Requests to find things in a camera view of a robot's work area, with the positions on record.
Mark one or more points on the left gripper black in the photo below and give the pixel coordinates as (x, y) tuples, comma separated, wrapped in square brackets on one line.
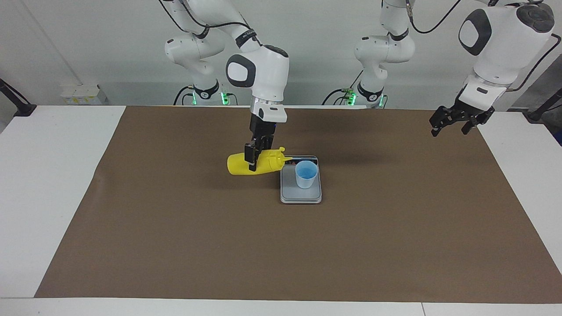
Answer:
[(470, 109)]

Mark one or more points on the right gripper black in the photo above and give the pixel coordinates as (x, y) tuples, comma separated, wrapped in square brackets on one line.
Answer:
[(261, 129)]

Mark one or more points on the yellow squeeze bottle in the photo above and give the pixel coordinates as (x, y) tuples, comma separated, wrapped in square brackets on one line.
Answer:
[(239, 164)]

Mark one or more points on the light blue plastic cup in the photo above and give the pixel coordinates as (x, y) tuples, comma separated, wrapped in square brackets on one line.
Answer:
[(306, 180)]

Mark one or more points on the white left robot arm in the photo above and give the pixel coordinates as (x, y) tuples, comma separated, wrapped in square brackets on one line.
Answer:
[(500, 48)]

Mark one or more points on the silver digital kitchen scale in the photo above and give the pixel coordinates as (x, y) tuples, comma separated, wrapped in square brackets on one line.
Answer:
[(290, 193)]

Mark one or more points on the black clamp stand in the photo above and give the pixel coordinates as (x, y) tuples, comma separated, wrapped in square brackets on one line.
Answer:
[(24, 109), (535, 115)]

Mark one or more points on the brown table mat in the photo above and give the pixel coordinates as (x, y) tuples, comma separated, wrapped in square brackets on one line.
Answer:
[(281, 254)]

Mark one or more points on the white wall socket box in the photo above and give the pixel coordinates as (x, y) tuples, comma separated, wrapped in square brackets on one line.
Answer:
[(81, 94)]

